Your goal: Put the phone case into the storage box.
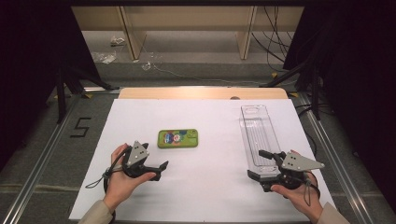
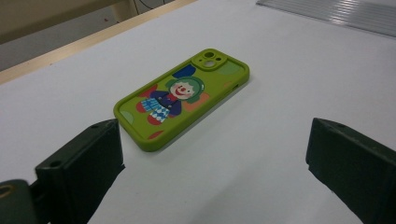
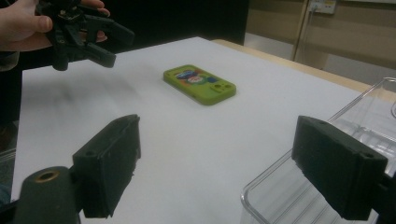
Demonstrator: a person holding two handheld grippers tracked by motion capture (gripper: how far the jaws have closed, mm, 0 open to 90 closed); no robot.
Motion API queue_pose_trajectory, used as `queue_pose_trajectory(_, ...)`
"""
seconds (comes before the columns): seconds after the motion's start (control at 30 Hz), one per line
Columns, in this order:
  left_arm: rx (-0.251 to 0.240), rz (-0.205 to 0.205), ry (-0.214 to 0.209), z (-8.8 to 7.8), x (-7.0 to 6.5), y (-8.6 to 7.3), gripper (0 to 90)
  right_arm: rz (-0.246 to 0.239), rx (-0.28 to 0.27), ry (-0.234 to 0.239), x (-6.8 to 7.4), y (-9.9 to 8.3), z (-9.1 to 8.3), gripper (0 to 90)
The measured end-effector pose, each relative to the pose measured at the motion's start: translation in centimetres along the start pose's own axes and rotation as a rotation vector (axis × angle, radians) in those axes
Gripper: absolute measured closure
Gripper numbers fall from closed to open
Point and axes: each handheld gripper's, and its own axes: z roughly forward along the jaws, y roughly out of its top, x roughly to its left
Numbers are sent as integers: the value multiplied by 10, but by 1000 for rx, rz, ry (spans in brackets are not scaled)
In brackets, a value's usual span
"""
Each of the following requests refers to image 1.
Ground beige wooden shelf unit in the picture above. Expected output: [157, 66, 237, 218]
[71, 6, 304, 61]

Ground left gripper grey strap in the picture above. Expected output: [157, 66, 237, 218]
[85, 167, 117, 189]

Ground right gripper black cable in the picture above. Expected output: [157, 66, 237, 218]
[302, 170, 321, 207]

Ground clear plastic tray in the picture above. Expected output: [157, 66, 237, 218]
[238, 105, 283, 179]

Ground green cartoon phone case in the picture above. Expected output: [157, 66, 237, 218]
[157, 129, 199, 149]

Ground person's left hand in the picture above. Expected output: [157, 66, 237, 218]
[103, 143, 157, 213]

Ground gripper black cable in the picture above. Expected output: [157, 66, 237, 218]
[103, 146, 133, 194]
[302, 170, 321, 207]

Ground black metal stand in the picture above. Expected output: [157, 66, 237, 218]
[55, 62, 120, 125]
[266, 57, 322, 121]

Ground white paper sheet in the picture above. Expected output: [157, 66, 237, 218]
[68, 98, 342, 222]

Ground aluminium floor rail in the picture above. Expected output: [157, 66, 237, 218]
[0, 92, 82, 224]
[298, 92, 376, 224]

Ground black floor cables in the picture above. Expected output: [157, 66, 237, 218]
[251, 6, 295, 73]

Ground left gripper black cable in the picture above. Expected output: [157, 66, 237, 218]
[103, 146, 133, 194]

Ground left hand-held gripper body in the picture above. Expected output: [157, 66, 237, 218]
[121, 140, 163, 181]

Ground black curtain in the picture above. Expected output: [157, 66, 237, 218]
[0, 0, 102, 171]
[282, 0, 396, 214]

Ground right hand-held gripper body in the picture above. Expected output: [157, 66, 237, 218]
[262, 151, 325, 192]

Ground person's right hand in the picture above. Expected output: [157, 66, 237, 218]
[270, 174, 324, 223]

